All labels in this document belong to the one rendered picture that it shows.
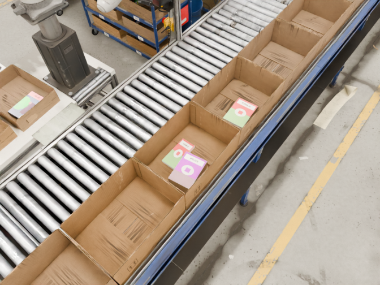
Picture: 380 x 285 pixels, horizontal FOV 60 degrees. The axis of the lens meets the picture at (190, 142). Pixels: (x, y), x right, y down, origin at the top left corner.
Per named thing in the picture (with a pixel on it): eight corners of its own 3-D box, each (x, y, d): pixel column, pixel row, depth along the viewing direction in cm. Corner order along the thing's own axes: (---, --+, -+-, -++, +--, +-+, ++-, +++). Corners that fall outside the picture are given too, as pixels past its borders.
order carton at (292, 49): (270, 40, 204) (275, 16, 189) (313, 60, 193) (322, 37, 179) (233, 77, 187) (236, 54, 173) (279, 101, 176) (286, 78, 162)
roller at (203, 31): (198, 28, 239) (197, 23, 234) (259, 58, 220) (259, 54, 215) (194, 33, 238) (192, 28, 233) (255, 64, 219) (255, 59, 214)
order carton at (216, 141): (190, 121, 171) (189, 99, 156) (237, 150, 160) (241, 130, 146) (137, 174, 154) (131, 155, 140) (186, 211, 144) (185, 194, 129)
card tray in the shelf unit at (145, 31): (123, 25, 301) (121, 15, 292) (146, 8, 314) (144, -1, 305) (156, 42, 286) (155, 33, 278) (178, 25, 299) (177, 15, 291)
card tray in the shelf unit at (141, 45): (127, 42, 317) (125, 34, 309) (148, 26, 330) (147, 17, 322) (159, 59, 303) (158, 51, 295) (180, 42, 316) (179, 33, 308)
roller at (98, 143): (81, 126, 193) (78, 121, 189) (146, 175, 174) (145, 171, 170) (74, 132, 191) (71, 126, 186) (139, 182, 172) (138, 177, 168)
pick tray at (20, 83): (19, 74, 210) (11, 63, 202) (61, 100, 198) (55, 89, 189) (-19, 103, 198) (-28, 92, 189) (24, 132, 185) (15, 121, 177)
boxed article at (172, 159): (162, 162, 157) (161, 160, 155) (182, 139, 164) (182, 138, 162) (173, 170, 154) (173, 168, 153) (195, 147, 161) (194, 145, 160)
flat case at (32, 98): (8, 113, 191) (7, 111, 189) (33, 92, 199) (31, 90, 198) (24, 122, 186) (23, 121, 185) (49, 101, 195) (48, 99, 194)
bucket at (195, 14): (167, 30, 348) (164, 5, 323) (186, 16, 361) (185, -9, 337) (190, 42, 336) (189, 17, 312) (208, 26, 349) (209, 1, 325)
